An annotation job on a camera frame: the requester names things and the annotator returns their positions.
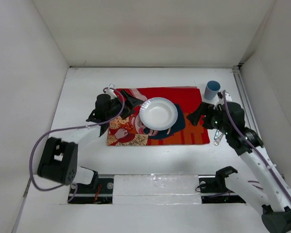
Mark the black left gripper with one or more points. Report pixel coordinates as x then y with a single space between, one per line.
130 103

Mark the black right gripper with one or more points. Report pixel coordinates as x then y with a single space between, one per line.
204 108

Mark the blue cup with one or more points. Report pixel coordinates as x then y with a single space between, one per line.
211 90

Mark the red patterned cloth placemat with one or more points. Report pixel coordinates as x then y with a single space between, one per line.
132 132

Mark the white blue-rimmed plate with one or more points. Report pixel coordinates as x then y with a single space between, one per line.
158 114

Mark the silver table knife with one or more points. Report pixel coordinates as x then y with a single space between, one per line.
218 137

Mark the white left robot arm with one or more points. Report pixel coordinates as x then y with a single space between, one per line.
59 159

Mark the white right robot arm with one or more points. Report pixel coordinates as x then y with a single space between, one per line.
273 199

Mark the aluminium rail on right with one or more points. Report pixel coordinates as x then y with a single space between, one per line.
249 115

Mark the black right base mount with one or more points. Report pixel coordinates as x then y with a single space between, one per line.
213 190

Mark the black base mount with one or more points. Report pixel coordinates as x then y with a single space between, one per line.
90 187
213 190

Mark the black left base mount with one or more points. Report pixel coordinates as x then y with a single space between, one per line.
90 187

